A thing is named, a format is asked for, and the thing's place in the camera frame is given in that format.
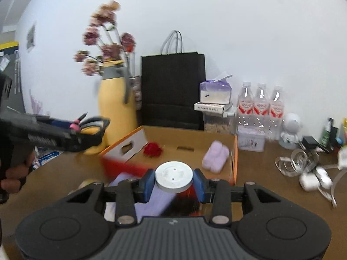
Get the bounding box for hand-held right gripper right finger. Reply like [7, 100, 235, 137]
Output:
[193, 169, 282, 226]

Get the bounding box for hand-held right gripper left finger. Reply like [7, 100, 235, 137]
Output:
[66, 169, 156, 226]

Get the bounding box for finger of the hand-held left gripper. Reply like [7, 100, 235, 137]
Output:
[71, 116, 111, 152]

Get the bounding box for round white tin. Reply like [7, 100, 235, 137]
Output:
[155, 162, 194, 194]

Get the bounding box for cardboard box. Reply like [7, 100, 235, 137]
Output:
[99, 125, 238, 186]

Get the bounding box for person's left hand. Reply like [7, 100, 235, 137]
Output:
[0, 150, 36, 194]

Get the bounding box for pale purple notebook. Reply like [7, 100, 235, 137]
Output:
[108, 173, 178, 218]

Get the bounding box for blue white packet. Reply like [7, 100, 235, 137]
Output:
[33, 150, 59, 166]

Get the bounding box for purple fluffy pouch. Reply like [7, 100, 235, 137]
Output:
[202, 141, 230, 173]

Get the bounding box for red fluffy ball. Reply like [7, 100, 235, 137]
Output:
[143, 141, 164, 158]

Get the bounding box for white paper sheet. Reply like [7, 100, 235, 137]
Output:
[104, 202, 120, 222]

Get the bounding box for patterned cloth bag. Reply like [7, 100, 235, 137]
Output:
[130, 75, 143, 111]

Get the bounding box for clear container with brown contents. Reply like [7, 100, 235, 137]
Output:
[203, 106, 237, 134]

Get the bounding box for white printed tin box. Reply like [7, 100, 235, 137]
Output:
[237, 126, 265, 152]

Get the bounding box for white plastic basket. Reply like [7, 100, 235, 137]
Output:
[194, 101, 233, 114]

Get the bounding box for clear water bottle red label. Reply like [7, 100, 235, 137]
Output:
[238, 81, 255, 127]
[268, 86, 286, 140]
[253, 83, 270, 130]

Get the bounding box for black chair back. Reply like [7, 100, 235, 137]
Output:
[140, 30, 206, 131]

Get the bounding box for purple tissue pack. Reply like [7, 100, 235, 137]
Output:
[199, 71, 234, 104]

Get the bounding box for dried pink flowers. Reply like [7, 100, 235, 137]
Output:
[74, 0, 137, 77]

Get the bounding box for white robot toy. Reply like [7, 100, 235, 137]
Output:
[279, 113, 302, 149]

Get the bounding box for green bottle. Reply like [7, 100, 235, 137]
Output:
[321, 118, 334, 147]

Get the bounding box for yellow jug with grey handle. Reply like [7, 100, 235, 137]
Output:
[83, 60, 139, 155]

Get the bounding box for small wall picture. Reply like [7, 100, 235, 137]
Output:
[26, 22, 37, 52]

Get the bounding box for white cables and chargers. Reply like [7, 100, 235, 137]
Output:
[275, 148, 321, 176]

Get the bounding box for white cable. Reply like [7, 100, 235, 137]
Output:
[319, 185, 338, 209]

